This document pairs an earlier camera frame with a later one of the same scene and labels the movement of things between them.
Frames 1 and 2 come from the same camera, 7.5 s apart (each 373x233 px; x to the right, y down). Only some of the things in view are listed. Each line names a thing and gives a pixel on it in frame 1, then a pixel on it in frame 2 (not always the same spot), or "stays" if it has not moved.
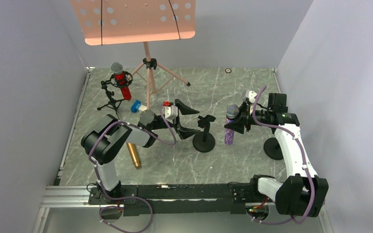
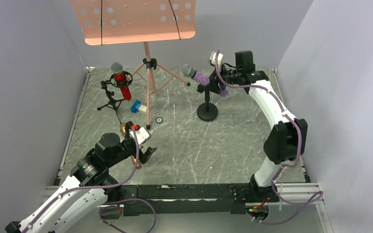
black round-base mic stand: x=204 y=141 to x=207 y=111
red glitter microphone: x=120 y=79 stays
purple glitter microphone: x=232 y=111 to x=200 y=78
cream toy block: x=143 y=108 stays
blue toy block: x=135 y=108 stays
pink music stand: x=117 y=22 stays
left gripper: x=178 y=119 to x=138 y=149
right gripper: x=246 y=117 to x=215 y=77
